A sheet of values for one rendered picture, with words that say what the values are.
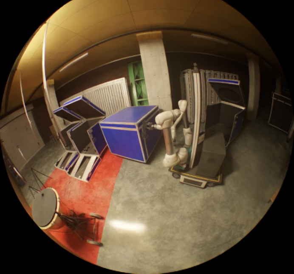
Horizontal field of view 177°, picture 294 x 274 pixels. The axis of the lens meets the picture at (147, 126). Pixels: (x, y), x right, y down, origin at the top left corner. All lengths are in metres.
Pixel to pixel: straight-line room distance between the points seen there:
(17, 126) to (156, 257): 7.91
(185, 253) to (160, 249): 0.35
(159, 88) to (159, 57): 0.88
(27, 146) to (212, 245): 8.39
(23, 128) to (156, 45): 8.01
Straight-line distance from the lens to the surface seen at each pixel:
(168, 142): 1.17
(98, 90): 4.18
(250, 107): 5.57
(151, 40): 2.99
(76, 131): 3.29
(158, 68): 2.73
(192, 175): 1.64
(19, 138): 7.62
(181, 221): 1.68
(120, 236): 1.78
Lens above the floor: 1.66
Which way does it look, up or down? 25 degrees down
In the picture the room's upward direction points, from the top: 10 degrees counter-clockwise
